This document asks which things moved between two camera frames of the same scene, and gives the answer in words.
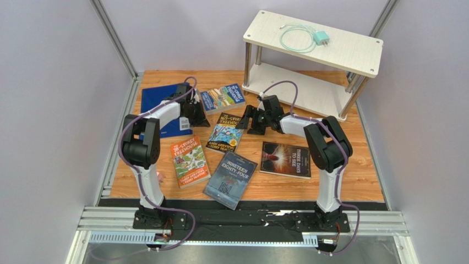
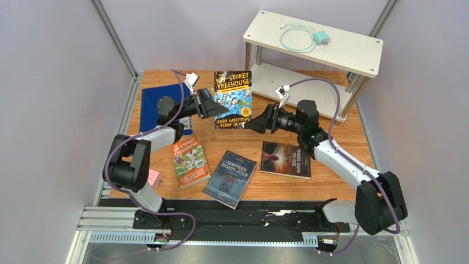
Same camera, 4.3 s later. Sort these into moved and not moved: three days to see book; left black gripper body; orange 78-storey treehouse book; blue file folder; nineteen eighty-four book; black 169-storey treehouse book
Moved: left black gripper body; black 169-storey treehouse book
Not moved: blue file folder; nineteen eighty-four book; three days to see book; orange 78-storey treehouse book
